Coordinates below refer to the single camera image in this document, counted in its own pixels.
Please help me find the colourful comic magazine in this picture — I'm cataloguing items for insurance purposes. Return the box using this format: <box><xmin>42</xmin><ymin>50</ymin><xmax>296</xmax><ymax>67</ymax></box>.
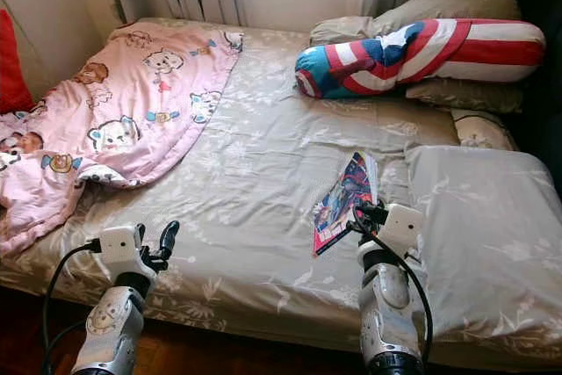
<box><xmin>312</xmin><ymin>151</ymin><xmax>381</xmax><ymax>258</ymax></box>

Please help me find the pink cartoon print blanket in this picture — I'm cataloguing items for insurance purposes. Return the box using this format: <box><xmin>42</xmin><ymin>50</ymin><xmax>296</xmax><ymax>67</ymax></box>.
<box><xmin>0</xmin><ymin>22</ymin><xmax>245</xmax><ymax>258</ymax></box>

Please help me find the folded beige floral duvet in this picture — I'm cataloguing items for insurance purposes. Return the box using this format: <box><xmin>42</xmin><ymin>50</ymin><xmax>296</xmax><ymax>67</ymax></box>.
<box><xmin>404</xmin><ymin>144</ymin><xmax>562</xmax><ymax>346</ymax></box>

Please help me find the small cream floral pillow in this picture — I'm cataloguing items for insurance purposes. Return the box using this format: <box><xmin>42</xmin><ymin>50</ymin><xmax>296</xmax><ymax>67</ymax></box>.
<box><xmin>450</xmin><ymin>108</ymin><xmax>518</xmax><ymax>152</ymax></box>

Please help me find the flat beige pillow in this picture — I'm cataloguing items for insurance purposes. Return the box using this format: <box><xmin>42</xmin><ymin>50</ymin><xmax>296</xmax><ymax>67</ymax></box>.
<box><xmin>404</xmin><ymin>76</ymin><xmax>524</xmax><ymax>115</ymax></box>

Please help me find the red white blue bolster pillow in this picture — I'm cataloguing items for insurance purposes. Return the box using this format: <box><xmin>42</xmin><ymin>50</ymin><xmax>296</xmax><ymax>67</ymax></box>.
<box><xmin>294</xmin><ymin>18</ymin><xmax>548</xmax><ymax>100</ymax></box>

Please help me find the large beige pillow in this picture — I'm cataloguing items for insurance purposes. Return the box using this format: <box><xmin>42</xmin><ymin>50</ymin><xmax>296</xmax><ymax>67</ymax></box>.
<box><xmin>309</xmin><ymin>0</ymin><xmax>524</xmax><ymax>43</ymax></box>

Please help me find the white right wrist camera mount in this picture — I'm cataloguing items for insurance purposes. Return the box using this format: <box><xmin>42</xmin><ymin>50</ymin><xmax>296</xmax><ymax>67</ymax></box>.
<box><xmin>393</xmin><ymin>204</ymin><xmax>428</xmax><ymax>254</ymax></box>

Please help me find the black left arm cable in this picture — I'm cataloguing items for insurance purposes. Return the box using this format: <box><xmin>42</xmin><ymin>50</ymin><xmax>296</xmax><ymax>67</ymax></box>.
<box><xmin>42</xmin><ymin>236</ymin><xmax>103</xmax><ymax>375</ymax></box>

